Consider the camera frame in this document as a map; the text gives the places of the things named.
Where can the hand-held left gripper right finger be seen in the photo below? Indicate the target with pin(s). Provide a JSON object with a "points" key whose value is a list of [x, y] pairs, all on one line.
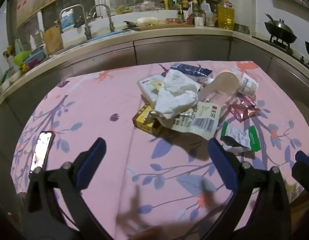
{"points": [[222, 165]]}

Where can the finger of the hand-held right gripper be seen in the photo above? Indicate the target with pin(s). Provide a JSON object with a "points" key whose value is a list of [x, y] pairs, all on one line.
{"points": [[303, 170]]}

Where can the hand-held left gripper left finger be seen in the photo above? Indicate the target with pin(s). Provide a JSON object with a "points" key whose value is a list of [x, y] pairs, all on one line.
{"points": [[92, 165]]}

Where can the green white wrapper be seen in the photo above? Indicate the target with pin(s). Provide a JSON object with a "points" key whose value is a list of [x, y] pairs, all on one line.
{"points": [[238, 136]]}

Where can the white barcode wrapper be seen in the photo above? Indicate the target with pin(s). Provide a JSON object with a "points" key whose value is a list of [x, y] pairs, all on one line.
{"points": [[204, 120]]}

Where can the pink foil wrapper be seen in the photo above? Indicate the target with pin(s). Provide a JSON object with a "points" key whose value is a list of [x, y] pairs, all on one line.
{"points": [[243, 110]]}

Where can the clear plastic wrapper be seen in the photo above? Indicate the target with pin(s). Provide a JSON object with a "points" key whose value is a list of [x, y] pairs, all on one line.
{"points": [[222, 103]]}

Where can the yellow cardboard box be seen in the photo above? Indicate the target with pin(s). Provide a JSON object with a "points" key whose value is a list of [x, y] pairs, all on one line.
{"points": [[144, 117]]}

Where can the pink paper cup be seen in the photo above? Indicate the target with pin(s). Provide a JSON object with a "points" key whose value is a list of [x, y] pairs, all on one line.
{"points": [[224, 82]]}

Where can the white tissue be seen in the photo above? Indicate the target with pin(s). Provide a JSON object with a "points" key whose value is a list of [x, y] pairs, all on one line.
{"points": [[174, 95]]}

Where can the white yogurt cup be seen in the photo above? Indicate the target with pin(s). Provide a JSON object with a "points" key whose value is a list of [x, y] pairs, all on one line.
{"points": [[248, 83]]}

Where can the white tissue pack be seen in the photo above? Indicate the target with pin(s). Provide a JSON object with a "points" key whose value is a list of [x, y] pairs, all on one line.
{"points": [[149, 87]]}

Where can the blue milk carton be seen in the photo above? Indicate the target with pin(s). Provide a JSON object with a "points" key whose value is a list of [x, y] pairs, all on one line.
{"points": [[192, 70]]}

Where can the black smartphone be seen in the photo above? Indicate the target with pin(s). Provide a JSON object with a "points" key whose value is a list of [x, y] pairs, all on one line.
{"points": [[42, 152]]}

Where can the pink floral tablecloth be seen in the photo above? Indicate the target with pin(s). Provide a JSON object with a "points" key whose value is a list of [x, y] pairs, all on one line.
{"points": [[94, 100]]}

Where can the blue plastic basin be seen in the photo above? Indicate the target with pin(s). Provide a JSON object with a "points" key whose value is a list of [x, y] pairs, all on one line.
{"points": [[37, 55]]}

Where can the black gas stove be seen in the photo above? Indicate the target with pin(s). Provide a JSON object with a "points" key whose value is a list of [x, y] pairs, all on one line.
{"points": [[282, 45]]}

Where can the green plastic bowl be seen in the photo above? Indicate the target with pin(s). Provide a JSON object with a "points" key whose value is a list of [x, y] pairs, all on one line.
{"points": [[20, 58]]}

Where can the upright wooden cutting board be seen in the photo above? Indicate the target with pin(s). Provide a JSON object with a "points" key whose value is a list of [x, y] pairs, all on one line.
{"points": [[53, 40]]}

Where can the kitchen counter with cabinets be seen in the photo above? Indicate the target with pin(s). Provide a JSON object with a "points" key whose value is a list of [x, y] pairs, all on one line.
{"points": [[157, 50]]}

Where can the small steel pot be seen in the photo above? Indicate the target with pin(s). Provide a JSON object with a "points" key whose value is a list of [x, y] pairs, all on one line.
{"points": [[242, 28]]}

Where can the wok with steel lid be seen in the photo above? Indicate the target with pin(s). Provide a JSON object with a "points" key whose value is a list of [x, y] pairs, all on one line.
{"points": [[280, 31]]}

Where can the large yellow oil bottle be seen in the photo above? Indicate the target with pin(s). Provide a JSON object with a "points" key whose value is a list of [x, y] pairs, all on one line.
{"points": [[226, 17]]}

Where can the white plastic jug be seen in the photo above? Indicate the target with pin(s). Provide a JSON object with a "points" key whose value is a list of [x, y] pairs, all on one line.
{"points": [[206, 11]]}

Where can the dark sauce bottle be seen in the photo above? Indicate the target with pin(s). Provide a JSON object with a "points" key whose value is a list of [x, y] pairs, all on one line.
{"points": [[180, 12]]}

